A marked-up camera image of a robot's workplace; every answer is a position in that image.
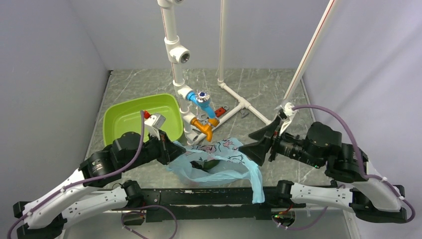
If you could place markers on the white floor pipe frame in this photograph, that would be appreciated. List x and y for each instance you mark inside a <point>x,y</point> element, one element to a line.
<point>242,104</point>

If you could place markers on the blue printed plastic bag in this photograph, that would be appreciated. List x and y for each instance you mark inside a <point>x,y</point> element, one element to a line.
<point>233,166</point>

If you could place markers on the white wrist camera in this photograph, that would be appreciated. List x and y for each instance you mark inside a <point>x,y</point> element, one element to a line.
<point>153,123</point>
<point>287,114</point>

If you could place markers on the white slanted pipe red stripe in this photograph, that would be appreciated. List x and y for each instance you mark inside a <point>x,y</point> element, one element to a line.
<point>312,47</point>

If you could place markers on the small grey clip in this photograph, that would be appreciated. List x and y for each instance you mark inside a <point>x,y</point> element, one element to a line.
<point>244,113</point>

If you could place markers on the dark green fake avocado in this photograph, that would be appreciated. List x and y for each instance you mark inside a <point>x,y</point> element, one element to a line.
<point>204,165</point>

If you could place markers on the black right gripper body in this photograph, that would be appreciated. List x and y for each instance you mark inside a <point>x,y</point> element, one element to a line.
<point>290,144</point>

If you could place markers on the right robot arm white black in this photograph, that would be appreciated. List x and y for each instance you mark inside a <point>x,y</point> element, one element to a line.
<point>369,199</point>

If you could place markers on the red grey pipe wrench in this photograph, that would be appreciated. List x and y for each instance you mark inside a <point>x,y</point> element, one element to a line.
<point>221,111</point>

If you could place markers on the blue plastic faucet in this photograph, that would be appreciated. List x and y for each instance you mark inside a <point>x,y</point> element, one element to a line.
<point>202,100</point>

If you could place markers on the green plastic basin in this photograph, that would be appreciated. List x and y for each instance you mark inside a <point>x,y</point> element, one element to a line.
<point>125,117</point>

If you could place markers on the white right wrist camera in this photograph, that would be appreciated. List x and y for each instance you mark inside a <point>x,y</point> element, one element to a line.
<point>287,114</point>

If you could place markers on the orange plastic faucet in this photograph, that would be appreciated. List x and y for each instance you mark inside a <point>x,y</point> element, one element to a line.
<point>207,127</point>

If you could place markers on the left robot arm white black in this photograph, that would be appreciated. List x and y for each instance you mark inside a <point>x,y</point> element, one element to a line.
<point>47,217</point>

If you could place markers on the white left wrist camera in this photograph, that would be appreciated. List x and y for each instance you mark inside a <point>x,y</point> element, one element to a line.
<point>153,123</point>

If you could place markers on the white vertical pipe with fittings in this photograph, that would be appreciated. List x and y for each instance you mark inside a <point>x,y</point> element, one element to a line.
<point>177,55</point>

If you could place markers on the thin white rear pipe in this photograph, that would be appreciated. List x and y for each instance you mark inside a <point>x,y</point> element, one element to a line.
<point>222,43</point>

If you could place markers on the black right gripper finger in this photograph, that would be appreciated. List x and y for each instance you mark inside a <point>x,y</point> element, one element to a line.
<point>257,151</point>
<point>271,128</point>

